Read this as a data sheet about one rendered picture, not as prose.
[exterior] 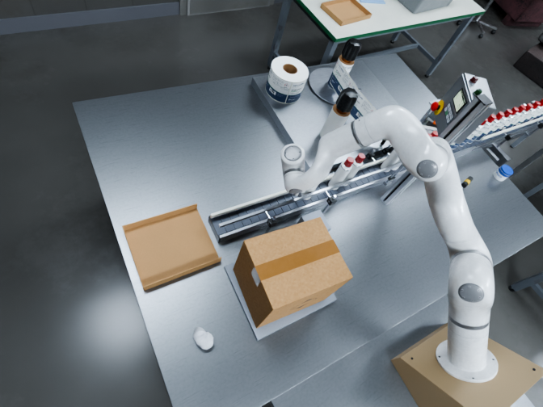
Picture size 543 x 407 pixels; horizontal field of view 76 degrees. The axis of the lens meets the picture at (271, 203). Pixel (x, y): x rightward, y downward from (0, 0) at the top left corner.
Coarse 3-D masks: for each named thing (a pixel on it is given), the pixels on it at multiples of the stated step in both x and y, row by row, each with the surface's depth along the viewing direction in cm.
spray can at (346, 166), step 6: (342, 162) 150; (348, 162) 146; (342, 168) 149; (348, 168) 149; (336, 174) 154; (342, 174) 152; (330, 180) 160; (336, 180) 156; (342, 180) 155; (330, 186) 161
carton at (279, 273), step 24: (264, 240) 114; (288, 240) 116; (312, 240) 118; (240, 264) 123; (264, 264) 109; (288, 264) 111; (312, 264) 113; (336, 264) 115; (264, 288) 105; (288, 288) 107; (312, 288) 109; (336, 288) 121; (264, 312) 111; (288, 312) 122
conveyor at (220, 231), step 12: (468, 144) 203; (372, 168) 175; (360, 180) 169; (372, 180) 171; (324, 192) 160; (336, 192) 162; (264, 204) 149; (288, 204) 152; (300, 204) 154; (228, 216) 142; (252, 216) 145; (264, 216) 146; (216, 228) 138; (228, 228) 140
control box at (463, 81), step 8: (464, 80) 127; (480, 80) 128; (456, 88) 130; (464, 88) 125; (472, 88) 124; (480, 88) 125; (488, 88) 126; (448, 96) 134; (472, 96) 121; (488, 96) 123; (440, 104) 138; (440, 112) 137; (488, 112) 122; (440, 120) 135; (480, 120) 125; (440, 128) 134; (472, 128) 129; (464, 136) 132
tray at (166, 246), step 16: (192, 208) 145; (128, 224) 132; (144, 224) 137; (160, 224) 139; (176, 224) 140; (192, 224) 142; (128, 240) 132; (144, 240) 134; (160, 240) 135; (176, 240) 137; (192, 240) 138; (208, 240) 140; (144, 256) 131; (160, 256) 132; (176, 256) 134; (192, 256) 135; (208, 256) 136; (144, 272) 128; (160, 272) 129; (176, 272) 130; (144, 288) 123
